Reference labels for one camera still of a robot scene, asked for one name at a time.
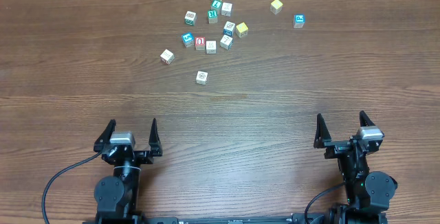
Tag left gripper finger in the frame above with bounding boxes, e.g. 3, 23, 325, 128
93, 120, 116, 153
148, 118, 163, 157

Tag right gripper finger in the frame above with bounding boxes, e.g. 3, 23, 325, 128
313, 113, 331, 148
360, 111, 375, 127

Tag white red edged block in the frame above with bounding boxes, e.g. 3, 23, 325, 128
160, 49, 175, 65

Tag blue number five block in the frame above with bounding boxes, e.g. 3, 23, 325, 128
181, 32, 195, 47

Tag red letter U block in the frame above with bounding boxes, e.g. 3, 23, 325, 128
195, 37, 206, 51

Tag white zigzag picture block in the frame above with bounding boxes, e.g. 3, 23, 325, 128
206, 41, 217, 54

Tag white blue edged block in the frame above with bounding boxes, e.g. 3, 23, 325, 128
220, 34, 233, 50

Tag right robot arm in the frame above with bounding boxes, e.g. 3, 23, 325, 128
304, 111, 398, 224

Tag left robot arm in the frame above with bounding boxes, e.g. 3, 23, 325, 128
93, 120, 163, 223

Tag lone white picture block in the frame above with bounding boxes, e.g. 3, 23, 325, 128
196, 71, 208, 85

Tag blue letter P block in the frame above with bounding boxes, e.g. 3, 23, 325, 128
294, 14, 305, 29

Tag green letter B block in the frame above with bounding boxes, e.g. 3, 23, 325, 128
184, 11, 197, 26

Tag yellow block near cluster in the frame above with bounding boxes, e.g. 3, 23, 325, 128
236, 22, 249, 38

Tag far yellow wooden block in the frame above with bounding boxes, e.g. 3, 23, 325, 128
270, 0, 283, 14

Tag blue edged picture block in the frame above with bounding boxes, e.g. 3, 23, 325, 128
223, 21, 236, 37

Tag teal letter R block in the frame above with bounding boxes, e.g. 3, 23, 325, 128
207, 10, 218, 24

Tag white patterned wooden block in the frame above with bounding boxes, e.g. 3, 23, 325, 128
221, 2, 232, 16

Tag teal letter L block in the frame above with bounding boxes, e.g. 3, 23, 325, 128
210, 0, 222, 12

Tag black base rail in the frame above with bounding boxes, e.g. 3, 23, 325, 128
83, 213, 388, 224

